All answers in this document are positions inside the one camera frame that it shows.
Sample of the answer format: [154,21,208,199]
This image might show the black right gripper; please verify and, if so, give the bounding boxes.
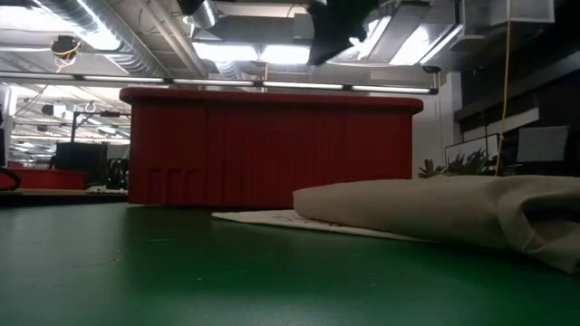
[309,0,380,67]

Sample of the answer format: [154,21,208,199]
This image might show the khaki shorts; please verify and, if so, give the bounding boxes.
[292,174,580,276]

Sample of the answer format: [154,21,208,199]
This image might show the red plastic laundry bin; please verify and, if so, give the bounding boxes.
[118,86,425,210]

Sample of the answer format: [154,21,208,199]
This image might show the red storage bin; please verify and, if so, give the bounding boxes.
[0,167,88,191]

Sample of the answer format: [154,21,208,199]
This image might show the bright ceiling light panel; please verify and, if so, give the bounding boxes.
[192,43,312,64]

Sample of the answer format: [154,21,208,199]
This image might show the long linear ceiling light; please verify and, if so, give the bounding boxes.
[0,71,440,95]

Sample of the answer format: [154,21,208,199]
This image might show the white printed tote bag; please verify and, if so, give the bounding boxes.
[211,208,421,243]

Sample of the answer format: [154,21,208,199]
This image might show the framed whiteboard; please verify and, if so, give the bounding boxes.
[443,133,500,167]

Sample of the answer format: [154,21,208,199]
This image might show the green succulent plant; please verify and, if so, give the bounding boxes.
[416,148,498,178]

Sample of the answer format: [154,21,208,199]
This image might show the white ceiling box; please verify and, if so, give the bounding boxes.
[491,0,556,24]

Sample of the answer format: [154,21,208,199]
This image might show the white sign board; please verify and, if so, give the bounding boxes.
[516,125,570,163]

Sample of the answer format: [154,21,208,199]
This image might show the black background robot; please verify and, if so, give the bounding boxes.
[106,158,131,190]

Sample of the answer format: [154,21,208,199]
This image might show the green table mat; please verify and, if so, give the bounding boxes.
[0,201,580,326]

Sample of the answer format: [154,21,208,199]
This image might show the black monitor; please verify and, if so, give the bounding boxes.
[53,142,109,185]

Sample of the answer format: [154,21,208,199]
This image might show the wooden workbench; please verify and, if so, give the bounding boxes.
[0,187,131,207]

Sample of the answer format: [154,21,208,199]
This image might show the large shiny metal duct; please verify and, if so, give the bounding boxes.
[325,0,466,67]

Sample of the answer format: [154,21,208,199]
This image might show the small round silver duct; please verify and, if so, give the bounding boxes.
[183,0,219,29]

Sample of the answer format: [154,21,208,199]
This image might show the yellow hanging cord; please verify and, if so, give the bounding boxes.
[493,0,513,177]

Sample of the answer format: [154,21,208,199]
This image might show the large round silver duct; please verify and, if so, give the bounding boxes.
[26,0,171,78]

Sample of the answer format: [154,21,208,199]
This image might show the black yellow cord reel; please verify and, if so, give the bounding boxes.
[48,34,83,62]

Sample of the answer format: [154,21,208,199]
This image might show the black curved cable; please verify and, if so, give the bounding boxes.
[0,166,22,191]

